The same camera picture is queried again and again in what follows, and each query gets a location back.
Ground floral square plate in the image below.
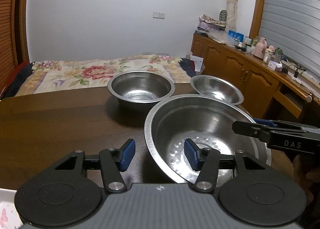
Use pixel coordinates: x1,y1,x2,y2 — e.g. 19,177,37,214
0,188,24,229

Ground clear plastic bag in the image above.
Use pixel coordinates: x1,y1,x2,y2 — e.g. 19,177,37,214
207,31,238,44

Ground grey window blinds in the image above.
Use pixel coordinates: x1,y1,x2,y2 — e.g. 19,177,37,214
259,0,320,77

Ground white paper bag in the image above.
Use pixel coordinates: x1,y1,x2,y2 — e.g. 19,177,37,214
190,55,204,73

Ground black charger cable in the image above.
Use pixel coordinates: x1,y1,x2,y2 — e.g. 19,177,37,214
282,64,306,77

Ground pink bottle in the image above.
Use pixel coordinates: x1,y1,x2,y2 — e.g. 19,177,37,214
254,37,267,58

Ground wooden window frame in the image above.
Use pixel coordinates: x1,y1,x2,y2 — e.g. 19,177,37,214
250,0,268,41

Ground small shallow steel bowl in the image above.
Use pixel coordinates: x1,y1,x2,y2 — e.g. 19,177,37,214
190,75,244,105

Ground person's right hand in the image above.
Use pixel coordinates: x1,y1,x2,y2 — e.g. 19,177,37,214
294,155,320,194

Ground deep medium steel bowl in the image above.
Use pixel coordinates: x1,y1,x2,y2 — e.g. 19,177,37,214
107,71,175,112

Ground wooden cabinet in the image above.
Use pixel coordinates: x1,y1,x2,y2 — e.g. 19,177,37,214
191,32,320,129

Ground cream patterned curtain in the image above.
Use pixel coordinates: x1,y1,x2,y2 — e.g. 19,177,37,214
225,0,241,31

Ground floral blanket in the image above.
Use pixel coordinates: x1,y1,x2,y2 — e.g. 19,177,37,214
15,54,198,94

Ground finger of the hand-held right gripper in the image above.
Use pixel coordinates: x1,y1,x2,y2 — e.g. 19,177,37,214
232,120,308,142
252,118,320,129

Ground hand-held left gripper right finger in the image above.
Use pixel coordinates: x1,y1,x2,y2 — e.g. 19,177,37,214
184,138,269,192

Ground pile of folded cloths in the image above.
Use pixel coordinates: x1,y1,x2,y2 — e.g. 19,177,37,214
197,14,227,34

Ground blue box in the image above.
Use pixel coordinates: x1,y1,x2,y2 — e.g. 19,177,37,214
228,30,244,41

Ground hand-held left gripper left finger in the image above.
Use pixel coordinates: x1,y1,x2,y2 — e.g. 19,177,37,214
50,139,136,193

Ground dark folded cloth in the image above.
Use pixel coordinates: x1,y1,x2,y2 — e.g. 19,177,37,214
181,57,204,78

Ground large steel bowl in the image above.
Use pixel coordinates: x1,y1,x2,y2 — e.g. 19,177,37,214
144,94,272,184

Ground wooden louvred wardrobe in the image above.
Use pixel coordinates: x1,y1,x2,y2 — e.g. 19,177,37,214
0,0,30,94

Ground navy and red cloth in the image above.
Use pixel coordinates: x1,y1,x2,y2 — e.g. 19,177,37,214
0,61,34,99

